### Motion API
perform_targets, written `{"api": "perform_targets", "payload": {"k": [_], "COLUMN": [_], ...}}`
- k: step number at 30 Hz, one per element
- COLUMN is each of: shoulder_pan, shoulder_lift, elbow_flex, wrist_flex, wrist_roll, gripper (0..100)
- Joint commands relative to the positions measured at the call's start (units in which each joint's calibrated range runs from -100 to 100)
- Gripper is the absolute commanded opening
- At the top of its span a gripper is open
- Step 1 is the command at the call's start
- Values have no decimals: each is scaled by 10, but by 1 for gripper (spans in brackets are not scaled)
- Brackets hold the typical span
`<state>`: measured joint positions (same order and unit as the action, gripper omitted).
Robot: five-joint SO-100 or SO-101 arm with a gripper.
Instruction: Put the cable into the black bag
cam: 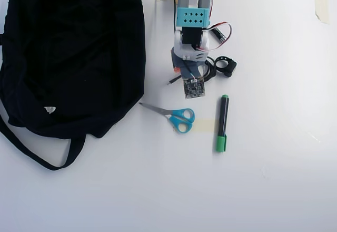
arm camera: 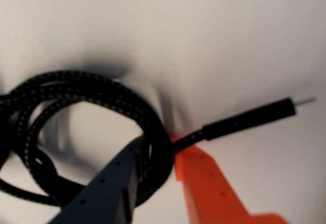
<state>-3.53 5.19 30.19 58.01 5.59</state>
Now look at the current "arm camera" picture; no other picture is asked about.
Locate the black braided cable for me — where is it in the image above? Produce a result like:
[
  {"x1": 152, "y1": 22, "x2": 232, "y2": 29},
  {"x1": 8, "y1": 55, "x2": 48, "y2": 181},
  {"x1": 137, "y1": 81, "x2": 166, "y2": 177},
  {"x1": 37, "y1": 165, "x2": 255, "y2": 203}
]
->
[{"x1": 0, "y1": 70, "x2": 318, "y2": 208}]

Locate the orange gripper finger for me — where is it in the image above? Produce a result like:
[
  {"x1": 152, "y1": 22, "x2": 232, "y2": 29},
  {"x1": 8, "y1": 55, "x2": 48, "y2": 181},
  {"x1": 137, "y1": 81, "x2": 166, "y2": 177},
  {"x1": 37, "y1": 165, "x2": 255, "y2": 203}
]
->
[{"x1": 169, "y1": 134, "x2": 290, "y2": 224}]

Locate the grey-blue gripper finger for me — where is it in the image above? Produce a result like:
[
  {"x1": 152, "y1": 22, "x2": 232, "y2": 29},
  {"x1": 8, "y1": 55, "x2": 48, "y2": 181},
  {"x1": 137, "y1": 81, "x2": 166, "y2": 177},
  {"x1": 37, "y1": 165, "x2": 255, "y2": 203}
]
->
[{"x1": 49, "y1": 136, "x2": 143, "y2": 224}]

